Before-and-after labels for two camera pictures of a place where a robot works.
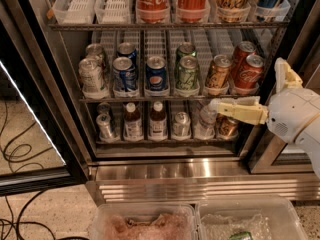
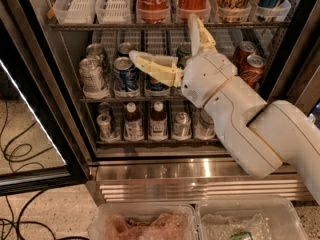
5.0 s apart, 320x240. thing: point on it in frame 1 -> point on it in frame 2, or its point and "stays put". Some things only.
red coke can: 152,3 stays put
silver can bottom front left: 103,121 stays put
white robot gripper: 289,113 -> 206,75
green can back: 184,50 stays put
